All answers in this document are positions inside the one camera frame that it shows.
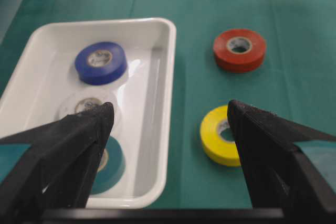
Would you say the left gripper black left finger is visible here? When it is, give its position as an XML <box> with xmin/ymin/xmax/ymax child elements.
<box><xmin>1</xmin><ymin>102</ymin><xmax>114</xmax><ymax>211</ymax></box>

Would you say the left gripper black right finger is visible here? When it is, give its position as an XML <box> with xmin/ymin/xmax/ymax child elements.
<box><xmin>227</xmin><ymin>100</ymin><xmax>335</xmax><ymax>212</ymax></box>

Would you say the green tape roll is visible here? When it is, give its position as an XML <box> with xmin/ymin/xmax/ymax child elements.
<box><xmin>91</xmin><ymin>136</ymin><xmax>125</xmax><ymax>195</ymax></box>

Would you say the white tape roll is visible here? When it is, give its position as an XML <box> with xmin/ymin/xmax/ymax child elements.
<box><xmin>54</xmin><ymin>90</ymin><xmax>123</xmax><ymax>135</ymax></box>

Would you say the yellow tape roll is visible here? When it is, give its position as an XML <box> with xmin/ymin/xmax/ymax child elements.
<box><xmin>199</xmin><ymin>105</ymin><xmax>241</xmax><ymax>167</ymax></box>

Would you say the blue tape roll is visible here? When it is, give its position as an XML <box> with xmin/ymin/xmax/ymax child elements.
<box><xmin>75</xmin><ymin>41</ymin><xmax>128</xmax><ymax>86</ymax></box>

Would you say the white plastic case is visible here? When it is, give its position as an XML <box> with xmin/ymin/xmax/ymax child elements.
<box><xmin>1</xmin><ymin>18</ymin><xmax>176</xmax><ymax>209</ymax></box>

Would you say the red tape roll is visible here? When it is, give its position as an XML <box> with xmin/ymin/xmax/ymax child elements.
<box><xmin>213</xmin><ymin>29</ymin><xmax>266</xmax><ymax>73</ymax></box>

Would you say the green table cloth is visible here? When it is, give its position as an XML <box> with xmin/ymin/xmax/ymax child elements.
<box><xmin>1</xmin><ymin>0</ymin><xmax>335</xmax><ymax>209</ymax></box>

